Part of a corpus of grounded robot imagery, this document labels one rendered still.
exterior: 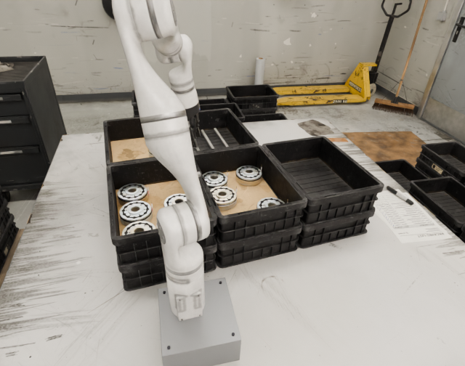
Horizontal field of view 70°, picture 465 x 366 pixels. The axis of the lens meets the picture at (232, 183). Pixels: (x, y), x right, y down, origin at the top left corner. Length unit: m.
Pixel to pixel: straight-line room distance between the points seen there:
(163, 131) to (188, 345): 0.51
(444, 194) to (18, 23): 4.23
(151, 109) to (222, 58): 3.85
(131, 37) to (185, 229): 0.38
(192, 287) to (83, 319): 0.39
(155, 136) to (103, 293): 0.62
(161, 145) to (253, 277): 0.62
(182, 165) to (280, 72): 4.15
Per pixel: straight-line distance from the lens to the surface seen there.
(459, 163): 2.89
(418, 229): 1.51
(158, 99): 0.66
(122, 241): 0.96
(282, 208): 1.05
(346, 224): 1.28
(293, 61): 4.79
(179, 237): 0.70
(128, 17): 0.68
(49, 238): 1.39
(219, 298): 0.96
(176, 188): 1.28
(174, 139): 0.66
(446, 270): 1.39
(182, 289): 0.83
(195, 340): 0.90
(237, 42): 4.49
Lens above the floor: 1.57
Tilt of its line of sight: 35 degrees down
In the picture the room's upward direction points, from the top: 2 degrees clockwise
